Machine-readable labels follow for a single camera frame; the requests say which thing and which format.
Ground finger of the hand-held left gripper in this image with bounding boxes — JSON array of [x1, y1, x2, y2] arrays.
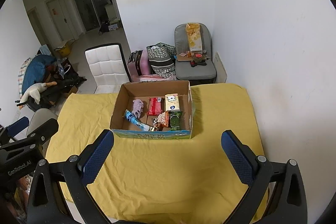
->
[[0, 116, 30, 144], [26, 118, 59, 147]]

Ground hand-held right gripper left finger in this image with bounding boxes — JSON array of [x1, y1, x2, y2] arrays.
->
[[27, 129, 115, 224]]

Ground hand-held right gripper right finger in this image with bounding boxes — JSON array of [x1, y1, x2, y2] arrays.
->
[[221, 130, 308, 224]]

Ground long blue packet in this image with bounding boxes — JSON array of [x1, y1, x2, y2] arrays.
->
[[123, 110, 156, 132]]

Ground cardboard box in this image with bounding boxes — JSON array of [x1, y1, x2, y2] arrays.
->
[[109, 80, 196, 140]]

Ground purple cloth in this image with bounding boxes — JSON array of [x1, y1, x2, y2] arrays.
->
[[132, 99, 145, 119]]

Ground green snack packet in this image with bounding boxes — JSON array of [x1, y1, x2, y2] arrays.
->
[[168, 111, 183, 131]]

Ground orange snack packet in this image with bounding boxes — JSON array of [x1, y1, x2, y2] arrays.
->
[[153, 112, 170, 131]]

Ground red snack packet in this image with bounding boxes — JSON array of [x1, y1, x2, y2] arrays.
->
[[147, 97, 165, 116]]

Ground yellow tissue pack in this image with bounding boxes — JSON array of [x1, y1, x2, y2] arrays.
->
[[164, 93, 181, 112]]

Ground beige chair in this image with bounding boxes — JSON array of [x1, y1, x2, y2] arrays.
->
[[26, 108, 59, 135]]

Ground white goose plush toy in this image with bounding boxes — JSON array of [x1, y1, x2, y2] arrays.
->
[[17, 81, 58, 106]]

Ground plaid cloth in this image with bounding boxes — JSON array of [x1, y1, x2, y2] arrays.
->
[[18, 57, 33, 94]]

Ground blue clothing pile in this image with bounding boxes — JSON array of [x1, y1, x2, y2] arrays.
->
[[22, 54, 57, 93]]

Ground yellow table cloth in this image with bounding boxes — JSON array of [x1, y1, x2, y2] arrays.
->
[[45, 83, 269, 223]]

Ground yellow bin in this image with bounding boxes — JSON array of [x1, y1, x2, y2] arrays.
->
[[54, 40, 72, 58]]

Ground white padded chair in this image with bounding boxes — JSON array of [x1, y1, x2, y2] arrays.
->
[[85, 42, 132, 94]]

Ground grey seat chair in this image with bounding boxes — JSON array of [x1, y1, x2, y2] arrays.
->
[[174, 23, 217, 86]]

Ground pink suitcase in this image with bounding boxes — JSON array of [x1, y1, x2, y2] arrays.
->
[[127, 50, 151, 77]]

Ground wooden door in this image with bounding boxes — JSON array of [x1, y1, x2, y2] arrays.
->
[[46, 0, 74, 42]]

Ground black white patterned bag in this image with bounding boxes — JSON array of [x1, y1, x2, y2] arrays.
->
[[146, 42, 177, 79]]

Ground glass sliding door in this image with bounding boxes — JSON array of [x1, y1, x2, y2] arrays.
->
[[70, 0, 116, 33]]

